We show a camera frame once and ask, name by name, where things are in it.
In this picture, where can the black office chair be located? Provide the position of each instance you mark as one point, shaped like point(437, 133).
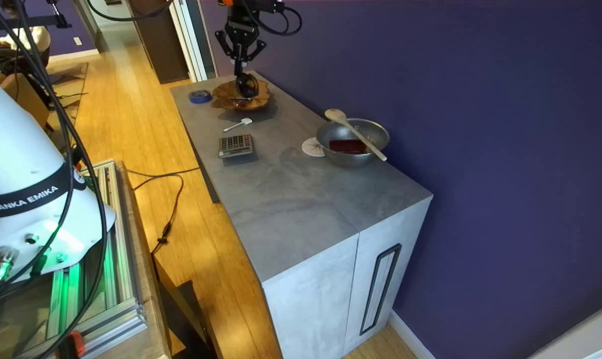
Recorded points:
point(19, 46)

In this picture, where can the wooden spoon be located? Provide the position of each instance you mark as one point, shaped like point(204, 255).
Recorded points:
point(354, 129)

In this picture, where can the red item inside bowl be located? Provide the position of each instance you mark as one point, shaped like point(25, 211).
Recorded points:
point(346, 145)

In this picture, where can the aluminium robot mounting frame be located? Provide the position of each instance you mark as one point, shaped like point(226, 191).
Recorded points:
point(125, 279)

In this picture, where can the small silver spoon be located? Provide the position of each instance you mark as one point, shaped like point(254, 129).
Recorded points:
point(238, 123)

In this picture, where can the black ridged rectangular dish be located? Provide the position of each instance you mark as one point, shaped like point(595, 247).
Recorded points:
point(238, 145)

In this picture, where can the white round coaster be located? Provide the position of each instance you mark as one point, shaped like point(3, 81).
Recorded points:
point(310, 147)

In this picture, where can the white wall socket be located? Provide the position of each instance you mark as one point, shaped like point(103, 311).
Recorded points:
point(77, 40)

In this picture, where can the dark wooden floor stand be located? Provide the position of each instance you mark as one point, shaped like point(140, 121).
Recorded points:
point(188, 319)

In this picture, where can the white door frame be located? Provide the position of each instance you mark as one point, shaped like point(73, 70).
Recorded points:
point(194, 36)

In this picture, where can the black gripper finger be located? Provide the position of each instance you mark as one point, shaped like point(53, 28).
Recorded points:
point(256, 50)
point(228, 46)

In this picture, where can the dark sunglasses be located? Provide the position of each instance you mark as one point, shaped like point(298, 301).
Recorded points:
point(248, 85)

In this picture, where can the dark wooden door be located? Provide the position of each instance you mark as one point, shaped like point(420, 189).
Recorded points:
point(158, 40)

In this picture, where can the red clamp knob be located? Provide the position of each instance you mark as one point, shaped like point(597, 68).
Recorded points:
point(75, 345)

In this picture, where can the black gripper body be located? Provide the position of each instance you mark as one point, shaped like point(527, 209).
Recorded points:
point(242, 26)

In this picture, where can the white ledge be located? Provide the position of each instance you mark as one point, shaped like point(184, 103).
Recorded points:
point(583, 335)

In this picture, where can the grey concrete-look cabinet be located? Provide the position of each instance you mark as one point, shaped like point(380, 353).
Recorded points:
point(294, 199)

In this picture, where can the white baseboard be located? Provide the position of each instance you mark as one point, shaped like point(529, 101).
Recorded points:
point(412, 335)

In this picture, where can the silver metal bowl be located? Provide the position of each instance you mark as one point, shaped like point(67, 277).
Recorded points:
point(374, 133)

